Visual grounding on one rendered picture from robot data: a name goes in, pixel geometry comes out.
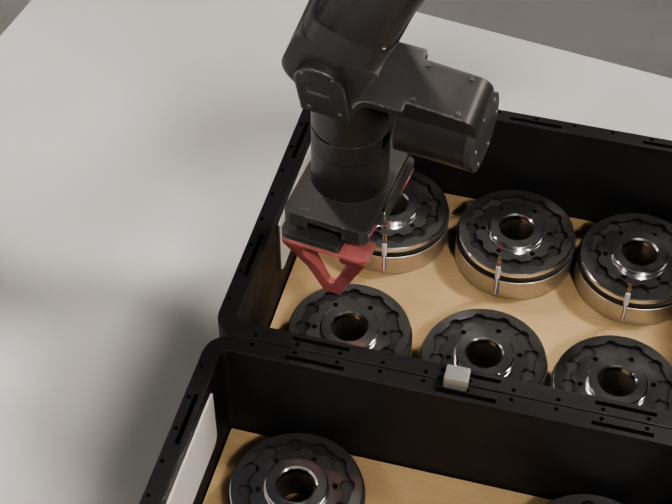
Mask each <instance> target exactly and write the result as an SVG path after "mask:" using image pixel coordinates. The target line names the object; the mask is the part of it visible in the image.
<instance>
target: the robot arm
mask: <svg viewBox="0 0 672 504"><path fill-rule="evenodd" d="M423 2H424V0H309V1H308V3H307V5H306V7H305V10H304V12H303V14H302V16H301V18H300V20H299V23H298V25H297V27H296V29H295V31H294V33H293V36H292V38H291V40H290V42H289V44H288V46H287V49H286V51H285V53H284V55H283V57H282V60H281V63H282V67H283V69H284V71H285V73H286V74H287V75H288V76H289V78H290V79H291V80H293V81H294V82H295V86H296V90H297V94H298V98H299V102H300V106H301V108H303V109H306V110H309V111H311V160H310V161H309V163H308V165H307V167H306V169H305V170H304V172H303V174H302V176H301V177H300V179H299V181H298V183H297V184H296V186H295V188H294V190H293V192H292V193H291V195H290V197H289V199H288V200H287V202H286V204H285V206H284V209H285V222H284V223H283V225H282V242H283V243H284V244H285V245H286V246H287V247H288V248H289V249H290V250H292V251H293V252H294V253H295V254H296V255H297V256H298V257H299V258H300V259H301V260H302V261H303V262H304V263H305V264H306V265H307V266H308V267H309V269H310V270H311V272H312V273H313V274H314V276H315V277H316V279H317V280H318V282H319V283H320V285H321V286H322V288H323V289H324V290H325V291H329V292H332V293H335V294H338V295H340V294H342V293H343V291H344V290H345V289H346V288H347V286H348V285H349V284H350V283H351V281H352V280H353V279H354V278H355V277H356V276H357V275H358V274H359V273H360V272H361V271H362V270H363V269H364V268H365V267H366V265H367V264H368V262H369V260H370V258H371V256H372V254H373V252H374V250H375V248H376V244H375V243H372V242H369V237H370V236H371V235H372V233H373V232H374V231H375V229H376V228H377V226H378V225H383V224H384V223H386V221H387V219H388V217H389V215H390V213H391V211H392V209H393V207H394V205H395V203H396V201H397V199H398V197H399V195H400V193H401V192H402V191H403V189H404V188H405V186H406V185H407V183H408V181H409V179H410V177H411V175H412V173H413V169H414V159H413V158H412V157H411V156H412V155H415V156H419V157H422V158H426V159H429V160H432V161H436V162H439V163H442V164H446V165H449V166H452V167H456V168H459V169H463V170H466V171H469V172H473V173H475V172H476V171H477V170H478V168H479V167H480V165H481V163H482V161H483V159H484V156H485V154H486V151H487V149H488V146H489V144H490V140H491V137H492V134H493V130H494V127H495V123H496V118H497V114H498V108H499V93H498V92H496V91H494V87H493V85H492V84H491V83H490V82H489V81H488V80H486V79H484V78H482V77H479V76H476V75H473V74H470V73H467V72H464V71H461V70H458V69H455V68H452V67H448V66H445V65H442V64H439V63H436V62H433V61H430V60H427V58H428V53H427V49H424V48H421V47H417V46H413V45H410V44H406V43H402V42H399V41H400V39H401V37H402V36H403V34H404V32H405V30H406V28H407V27H408V25H409V23H410V21H411V19H412V18H413V16H414V14H415V13H416V11H417V10H418V8H419V7H420V6H421V4H422V3H423ZM318 252H320V253H323V254H327V255H330V256H333V257H337V258H339V261H340V263H342V264H345V265H346V266H345V267H344V269H343V270H342V271H341V273H340V274H339V276H338V277H337V278H332V277H331V276H330V274H329V273H328V271H327V269H326V267H325V265H324V263H323V261H322V259H321V258H320V256H319V254H318Z"/></svg>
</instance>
